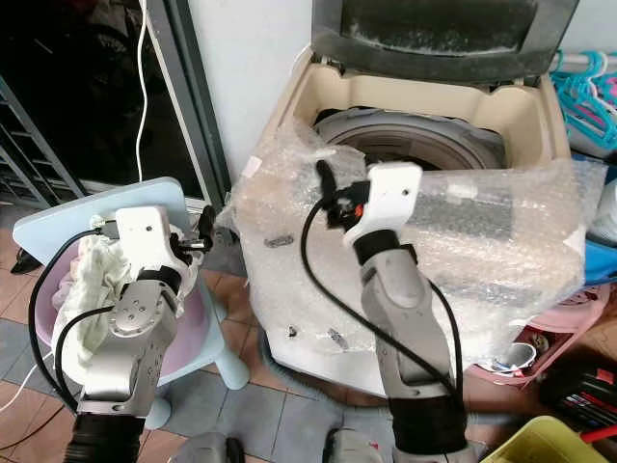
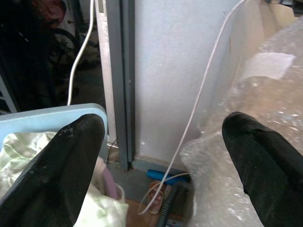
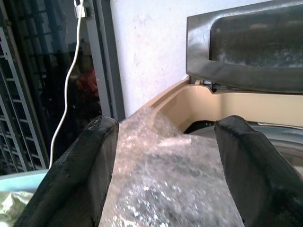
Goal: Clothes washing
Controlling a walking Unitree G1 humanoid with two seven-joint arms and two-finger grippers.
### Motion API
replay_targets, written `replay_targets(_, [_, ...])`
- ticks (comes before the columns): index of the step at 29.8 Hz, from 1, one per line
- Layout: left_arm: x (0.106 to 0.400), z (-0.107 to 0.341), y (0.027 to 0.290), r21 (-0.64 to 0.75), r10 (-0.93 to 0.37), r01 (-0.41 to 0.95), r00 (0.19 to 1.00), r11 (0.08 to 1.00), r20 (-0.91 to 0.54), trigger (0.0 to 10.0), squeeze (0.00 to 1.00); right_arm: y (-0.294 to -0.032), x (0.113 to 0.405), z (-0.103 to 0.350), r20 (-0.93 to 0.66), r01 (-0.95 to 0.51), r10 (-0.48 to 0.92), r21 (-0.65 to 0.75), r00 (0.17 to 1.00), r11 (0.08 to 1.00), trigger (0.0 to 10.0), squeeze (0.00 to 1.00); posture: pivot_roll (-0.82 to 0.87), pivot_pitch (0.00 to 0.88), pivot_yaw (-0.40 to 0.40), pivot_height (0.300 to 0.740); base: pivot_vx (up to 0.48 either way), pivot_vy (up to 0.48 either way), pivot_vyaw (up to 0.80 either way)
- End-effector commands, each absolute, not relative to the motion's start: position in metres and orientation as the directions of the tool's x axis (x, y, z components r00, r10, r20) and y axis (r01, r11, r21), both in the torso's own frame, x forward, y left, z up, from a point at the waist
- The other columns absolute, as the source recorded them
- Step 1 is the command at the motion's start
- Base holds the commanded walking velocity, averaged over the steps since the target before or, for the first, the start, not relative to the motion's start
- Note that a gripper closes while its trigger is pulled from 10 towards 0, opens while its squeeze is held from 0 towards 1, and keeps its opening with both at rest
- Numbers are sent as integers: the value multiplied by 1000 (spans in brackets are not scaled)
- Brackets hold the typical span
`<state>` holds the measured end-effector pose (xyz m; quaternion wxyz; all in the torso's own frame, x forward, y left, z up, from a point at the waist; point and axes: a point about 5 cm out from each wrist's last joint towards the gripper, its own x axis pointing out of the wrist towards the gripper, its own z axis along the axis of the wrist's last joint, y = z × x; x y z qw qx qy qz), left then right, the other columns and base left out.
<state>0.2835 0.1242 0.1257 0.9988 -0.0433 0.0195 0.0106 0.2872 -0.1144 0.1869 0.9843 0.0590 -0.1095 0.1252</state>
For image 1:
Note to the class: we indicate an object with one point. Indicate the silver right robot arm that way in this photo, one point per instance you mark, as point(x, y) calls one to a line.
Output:
point(405, 318)

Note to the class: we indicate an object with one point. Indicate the grey left robot foot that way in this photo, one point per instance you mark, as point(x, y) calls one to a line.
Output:
point(202, 451)

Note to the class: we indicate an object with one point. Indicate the grey robot foot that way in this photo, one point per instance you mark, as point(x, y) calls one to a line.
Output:
point(357, 449)
point(202, 451)

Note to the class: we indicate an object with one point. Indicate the grey metal door frame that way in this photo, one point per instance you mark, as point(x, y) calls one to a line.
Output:
point(188, 96)

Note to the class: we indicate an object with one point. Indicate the beige top-load washing machine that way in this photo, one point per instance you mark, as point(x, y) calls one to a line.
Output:
point(289, 318)

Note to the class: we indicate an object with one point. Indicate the clear bubble wrap sheet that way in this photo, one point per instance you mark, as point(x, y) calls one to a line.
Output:
point(280, 241)

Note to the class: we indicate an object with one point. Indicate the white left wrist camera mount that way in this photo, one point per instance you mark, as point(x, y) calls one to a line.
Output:
point(149, 241)

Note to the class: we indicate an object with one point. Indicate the grey right robot foot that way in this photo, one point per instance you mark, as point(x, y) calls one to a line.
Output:
point(357, 449)

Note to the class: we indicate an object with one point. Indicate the dark grey washer lid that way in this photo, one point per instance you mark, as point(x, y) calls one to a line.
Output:
point(434, 29)

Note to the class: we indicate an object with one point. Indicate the small white cup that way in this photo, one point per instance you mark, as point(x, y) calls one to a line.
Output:
point(511, 359)

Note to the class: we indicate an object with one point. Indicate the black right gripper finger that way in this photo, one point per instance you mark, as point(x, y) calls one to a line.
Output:
point(325, 178)

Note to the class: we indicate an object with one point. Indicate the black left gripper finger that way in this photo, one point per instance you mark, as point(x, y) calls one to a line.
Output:
point(207, 220)

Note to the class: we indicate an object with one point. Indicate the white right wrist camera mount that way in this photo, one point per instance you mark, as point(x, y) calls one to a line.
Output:
point(390, 198)

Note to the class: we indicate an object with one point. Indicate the yellow-green plastic bin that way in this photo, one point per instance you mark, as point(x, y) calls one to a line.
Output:
point(549, 444)

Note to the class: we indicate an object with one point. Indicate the light blue plastic stool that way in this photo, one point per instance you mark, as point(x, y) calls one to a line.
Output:
point(58, 217)

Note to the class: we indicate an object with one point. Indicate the white crumpled cloth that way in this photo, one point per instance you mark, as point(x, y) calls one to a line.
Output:
point(96, 289)

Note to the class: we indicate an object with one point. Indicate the grey metal window grille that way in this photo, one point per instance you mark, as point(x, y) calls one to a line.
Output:
point(29, 145)

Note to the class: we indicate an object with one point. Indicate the black box with red parts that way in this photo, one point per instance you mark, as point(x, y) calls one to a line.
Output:
point(583, 395)

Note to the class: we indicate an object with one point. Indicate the pink plastic laundry basin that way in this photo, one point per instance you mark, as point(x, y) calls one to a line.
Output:
point(198, 338)

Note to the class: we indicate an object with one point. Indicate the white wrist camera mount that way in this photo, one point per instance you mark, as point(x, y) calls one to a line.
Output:
point(149, 241)
point(390, 198)

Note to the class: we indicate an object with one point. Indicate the teal plastic clothes hangers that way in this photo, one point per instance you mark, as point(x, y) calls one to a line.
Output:
point(588, 96)

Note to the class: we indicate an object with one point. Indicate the grey washer drum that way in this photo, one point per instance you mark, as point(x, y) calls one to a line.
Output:
point(424, 135)

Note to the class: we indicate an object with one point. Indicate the blue and white bag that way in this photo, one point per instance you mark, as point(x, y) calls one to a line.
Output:
point(603, 236)

